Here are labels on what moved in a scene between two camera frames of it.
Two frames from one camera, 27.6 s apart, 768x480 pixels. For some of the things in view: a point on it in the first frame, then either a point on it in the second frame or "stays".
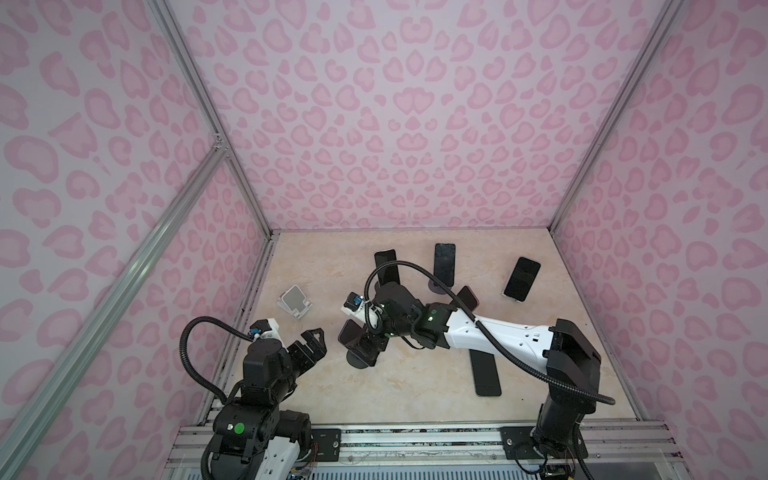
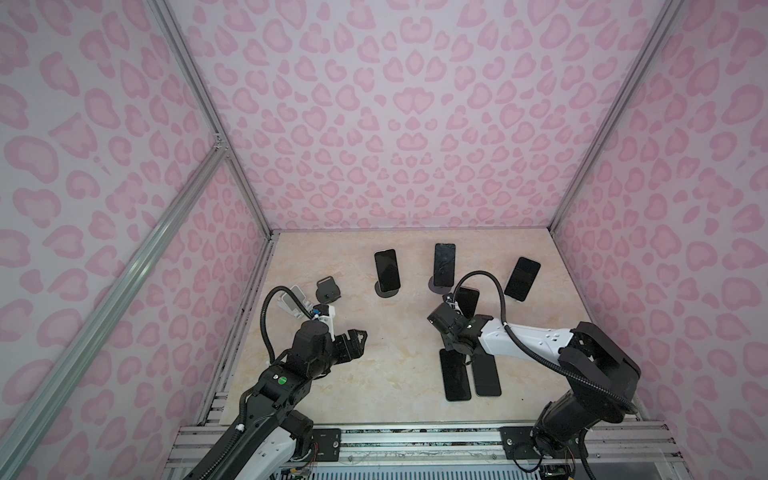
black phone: [353, 336] → [455, 375]
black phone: [444, 262] stays
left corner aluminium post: [208, 105] stays
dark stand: [355, 361] → [327, 291]
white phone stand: [293, 300] stays
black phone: [486, 380] stays
